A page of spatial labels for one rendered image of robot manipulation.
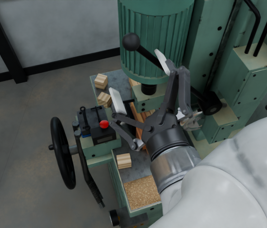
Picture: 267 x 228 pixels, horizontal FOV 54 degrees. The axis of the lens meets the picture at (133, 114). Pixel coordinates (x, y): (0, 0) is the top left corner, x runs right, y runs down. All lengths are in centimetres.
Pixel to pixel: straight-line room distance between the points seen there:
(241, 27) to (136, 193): 55
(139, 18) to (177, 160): 32
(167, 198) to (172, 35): 36
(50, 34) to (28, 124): 73
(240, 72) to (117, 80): 58
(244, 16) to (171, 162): 40
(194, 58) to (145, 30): 19
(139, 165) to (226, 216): 69
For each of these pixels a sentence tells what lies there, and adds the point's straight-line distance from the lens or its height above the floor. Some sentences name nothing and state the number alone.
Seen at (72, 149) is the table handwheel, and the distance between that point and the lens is 106.
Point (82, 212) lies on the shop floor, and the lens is 183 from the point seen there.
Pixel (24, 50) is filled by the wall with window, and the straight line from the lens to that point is 237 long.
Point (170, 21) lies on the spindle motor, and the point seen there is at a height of 139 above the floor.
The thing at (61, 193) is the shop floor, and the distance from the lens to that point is 189.
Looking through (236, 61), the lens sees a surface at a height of 128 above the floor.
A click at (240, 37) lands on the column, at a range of 71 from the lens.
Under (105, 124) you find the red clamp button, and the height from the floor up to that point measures 102.
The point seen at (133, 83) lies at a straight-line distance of 107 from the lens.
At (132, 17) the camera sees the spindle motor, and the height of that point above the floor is 139.
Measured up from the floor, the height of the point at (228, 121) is 108.
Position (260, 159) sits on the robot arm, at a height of 154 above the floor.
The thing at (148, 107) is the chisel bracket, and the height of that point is 102.
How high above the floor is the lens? 175
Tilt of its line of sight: 56 degrees down
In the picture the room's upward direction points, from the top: straight up
